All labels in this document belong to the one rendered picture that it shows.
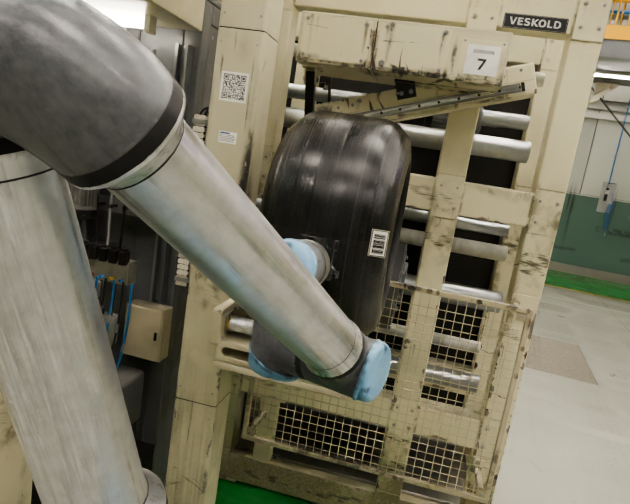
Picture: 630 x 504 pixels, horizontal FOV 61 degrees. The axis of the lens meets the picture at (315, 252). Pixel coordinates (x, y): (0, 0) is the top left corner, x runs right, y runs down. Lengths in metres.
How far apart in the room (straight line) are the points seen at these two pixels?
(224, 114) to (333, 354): 0.91
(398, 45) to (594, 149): 9.20
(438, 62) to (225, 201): 1.23
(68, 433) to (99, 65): 0.37
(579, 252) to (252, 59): 9.58
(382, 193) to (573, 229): 9.51
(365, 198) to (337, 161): 0.11
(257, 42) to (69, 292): 1.03
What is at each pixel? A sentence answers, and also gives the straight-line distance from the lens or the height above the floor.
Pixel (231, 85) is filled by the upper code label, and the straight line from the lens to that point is 1.47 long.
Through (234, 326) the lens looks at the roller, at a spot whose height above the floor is 0.90.
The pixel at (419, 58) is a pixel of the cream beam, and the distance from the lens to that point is 1.65.
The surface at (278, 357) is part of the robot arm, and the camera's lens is 0.83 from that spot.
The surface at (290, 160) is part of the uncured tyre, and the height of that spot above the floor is 1.35.
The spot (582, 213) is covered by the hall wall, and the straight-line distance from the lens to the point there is 10.63.
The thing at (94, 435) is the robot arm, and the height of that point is 1.05.
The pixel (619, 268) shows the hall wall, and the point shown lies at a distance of 10.83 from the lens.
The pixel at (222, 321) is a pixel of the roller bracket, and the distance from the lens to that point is 1.41.
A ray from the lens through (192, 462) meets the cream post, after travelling 1.73.
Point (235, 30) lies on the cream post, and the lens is 1.49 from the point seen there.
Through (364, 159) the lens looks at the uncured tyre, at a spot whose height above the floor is 1.38.
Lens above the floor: 1.37
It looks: 10 degrees down
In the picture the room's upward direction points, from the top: 9 degrees clockwise
